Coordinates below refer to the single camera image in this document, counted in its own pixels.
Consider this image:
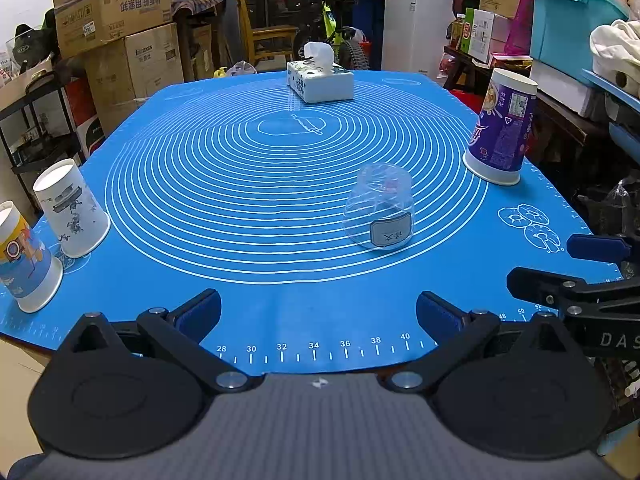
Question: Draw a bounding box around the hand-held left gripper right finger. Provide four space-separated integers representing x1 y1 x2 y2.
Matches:
386 290 589 394

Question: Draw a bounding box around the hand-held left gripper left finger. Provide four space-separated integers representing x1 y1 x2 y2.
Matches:
59 288 249 395

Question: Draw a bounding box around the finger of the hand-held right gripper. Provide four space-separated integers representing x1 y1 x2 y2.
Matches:
566 233 632 265
506 266 640 317

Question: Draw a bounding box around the clear plastic cup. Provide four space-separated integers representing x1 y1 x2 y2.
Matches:
342 162 416 251

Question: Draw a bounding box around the purple paper cup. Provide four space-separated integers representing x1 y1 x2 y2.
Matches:
462 67 539 186

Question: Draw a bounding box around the white ink-print paper cup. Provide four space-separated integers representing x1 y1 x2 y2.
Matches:
33 158 111 260

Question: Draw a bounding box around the colourful cartoon paper cup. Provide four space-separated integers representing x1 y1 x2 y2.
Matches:
0 201 65 314

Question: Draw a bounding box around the blue silicone mat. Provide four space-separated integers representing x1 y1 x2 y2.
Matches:
0 70 627 377

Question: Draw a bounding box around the dark wooden side table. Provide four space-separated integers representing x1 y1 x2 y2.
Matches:
442 45 608 166

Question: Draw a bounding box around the white foam box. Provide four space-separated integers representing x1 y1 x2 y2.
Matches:
529 59 607 122

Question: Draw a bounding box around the cream white cloth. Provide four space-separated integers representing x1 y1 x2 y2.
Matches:
589 18 640 99

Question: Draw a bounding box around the teal plastic storage bin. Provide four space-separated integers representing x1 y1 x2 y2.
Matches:
528 0 630 77

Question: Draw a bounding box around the pink bag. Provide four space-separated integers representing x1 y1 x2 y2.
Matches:
503 0 535 57

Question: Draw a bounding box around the black metal shelf cart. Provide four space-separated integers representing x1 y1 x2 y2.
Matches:
0 71 102 207

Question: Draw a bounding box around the green and white carton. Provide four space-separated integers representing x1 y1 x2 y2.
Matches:
459 8 512 64

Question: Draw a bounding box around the tall brown cardboard box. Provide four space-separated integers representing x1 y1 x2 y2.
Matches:
84 22 187 135

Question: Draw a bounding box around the crumpled plastic bag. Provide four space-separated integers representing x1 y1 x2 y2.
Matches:
214 60 259 79

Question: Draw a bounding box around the drink bottle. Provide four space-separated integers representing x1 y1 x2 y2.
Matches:
448 13 467 51

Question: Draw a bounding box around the white tissue box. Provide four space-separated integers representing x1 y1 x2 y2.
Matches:
286 42 355 105

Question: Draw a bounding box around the white chest freezer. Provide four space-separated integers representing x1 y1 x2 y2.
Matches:
381 0 459 79

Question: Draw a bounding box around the wooden chair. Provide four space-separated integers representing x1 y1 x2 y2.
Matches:
232 0 302 67

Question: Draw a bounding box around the black helmet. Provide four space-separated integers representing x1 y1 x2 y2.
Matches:
14 23 57 69

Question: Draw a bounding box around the wide printed cardboard box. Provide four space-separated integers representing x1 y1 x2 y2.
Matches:
51 0 176 59

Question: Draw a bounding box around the black bicycle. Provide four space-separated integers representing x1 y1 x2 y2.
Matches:
263 0 372 72

